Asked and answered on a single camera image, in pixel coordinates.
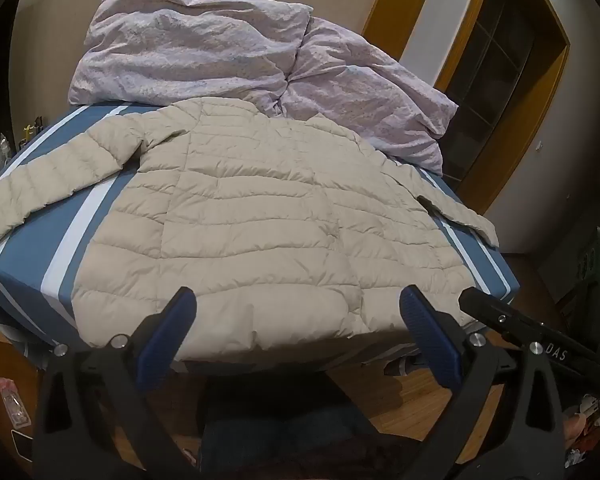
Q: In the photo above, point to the clear plastic bag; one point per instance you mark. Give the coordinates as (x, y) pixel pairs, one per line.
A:
(2, 146)

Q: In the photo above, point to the dark glass panel door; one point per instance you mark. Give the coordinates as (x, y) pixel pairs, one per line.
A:
(490, 75)

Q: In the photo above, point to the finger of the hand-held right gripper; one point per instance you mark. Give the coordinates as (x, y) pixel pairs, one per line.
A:
(490, 315)

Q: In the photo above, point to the beige puffer jacket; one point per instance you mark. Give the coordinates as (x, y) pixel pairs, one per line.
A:
(260, 220)

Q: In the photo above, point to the orange wooden door frame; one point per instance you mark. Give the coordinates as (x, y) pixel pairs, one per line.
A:
(545, 125)

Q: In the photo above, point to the bed with blue striped sheet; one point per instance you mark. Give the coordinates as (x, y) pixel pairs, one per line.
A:
(35, 280)

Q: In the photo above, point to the pink floral duvet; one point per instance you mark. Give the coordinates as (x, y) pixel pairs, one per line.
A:
(205, 45)

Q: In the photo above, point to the pink packet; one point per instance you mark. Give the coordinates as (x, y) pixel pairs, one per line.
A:
(12, 402)

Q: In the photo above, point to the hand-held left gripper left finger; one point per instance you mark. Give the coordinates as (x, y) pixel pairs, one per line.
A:
(172, 325)

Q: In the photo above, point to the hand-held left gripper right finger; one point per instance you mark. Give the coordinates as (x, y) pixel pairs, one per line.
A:
(425, 330)

